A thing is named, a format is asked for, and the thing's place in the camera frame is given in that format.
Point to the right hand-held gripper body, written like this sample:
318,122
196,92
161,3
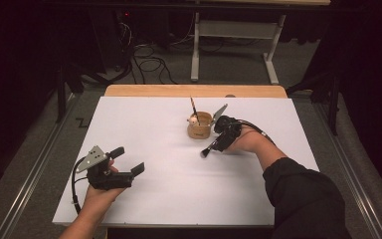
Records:
229,131

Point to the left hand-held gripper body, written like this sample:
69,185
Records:
111,181

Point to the black silver makeup brush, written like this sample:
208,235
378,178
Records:
209,150

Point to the tan bear pen holder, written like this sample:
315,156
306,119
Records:
199,133

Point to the person's left hand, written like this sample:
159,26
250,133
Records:
97,199

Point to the person's right hand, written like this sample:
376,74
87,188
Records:
250,142

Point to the white table board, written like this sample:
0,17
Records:
179,205

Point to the black metal stand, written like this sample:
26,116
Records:
334,106
60,96

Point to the black equipment case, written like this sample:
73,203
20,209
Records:
109,40

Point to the aluminium floor rail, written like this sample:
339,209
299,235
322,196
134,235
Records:
354,186
30,179

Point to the white metal desk frame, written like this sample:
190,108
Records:
235,30

